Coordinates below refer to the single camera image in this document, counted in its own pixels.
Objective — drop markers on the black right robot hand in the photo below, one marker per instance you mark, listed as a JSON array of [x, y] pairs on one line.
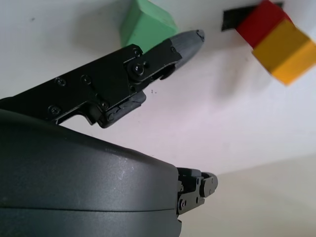
[[74, 177]]

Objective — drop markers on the red wooden block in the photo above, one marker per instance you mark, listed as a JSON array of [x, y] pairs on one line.
[[261, 22]]

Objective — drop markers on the green wooden block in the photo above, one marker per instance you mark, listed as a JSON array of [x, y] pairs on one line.
[[148, 22]]

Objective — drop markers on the black tape strip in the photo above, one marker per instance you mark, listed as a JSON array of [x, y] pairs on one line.
[[230, 19]]

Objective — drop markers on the yellow wooden block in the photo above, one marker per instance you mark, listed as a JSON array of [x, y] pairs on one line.
[[286, 56]]

